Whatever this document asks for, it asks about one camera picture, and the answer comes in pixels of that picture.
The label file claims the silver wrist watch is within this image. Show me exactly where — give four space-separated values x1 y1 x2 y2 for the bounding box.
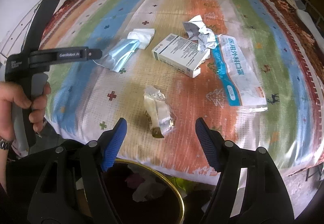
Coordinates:
0 138 13 150

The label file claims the white rolled pillow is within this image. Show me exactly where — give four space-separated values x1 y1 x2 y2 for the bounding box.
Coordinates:
296 9 324 50

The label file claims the black bin with gold rim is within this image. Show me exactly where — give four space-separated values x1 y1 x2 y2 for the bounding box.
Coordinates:
80 158 184 223

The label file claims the cream foil wrapper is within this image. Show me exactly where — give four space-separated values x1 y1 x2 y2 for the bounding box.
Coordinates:
143 86 176 139

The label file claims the blue surgical face mask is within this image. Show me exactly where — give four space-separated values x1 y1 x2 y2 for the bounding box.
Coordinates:
93 39 140 73

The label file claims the white medicine box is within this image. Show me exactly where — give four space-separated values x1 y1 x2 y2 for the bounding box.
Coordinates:
151 34 210 78

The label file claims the person's left hand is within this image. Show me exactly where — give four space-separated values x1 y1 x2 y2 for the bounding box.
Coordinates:
0 81 51 142

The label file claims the surgical mask wrapper blue white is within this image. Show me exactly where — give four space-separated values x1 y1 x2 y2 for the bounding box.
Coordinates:
211 35 268 113

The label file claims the printed paper leaflet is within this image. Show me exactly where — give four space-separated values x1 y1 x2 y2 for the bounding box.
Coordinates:
183 15 217 51

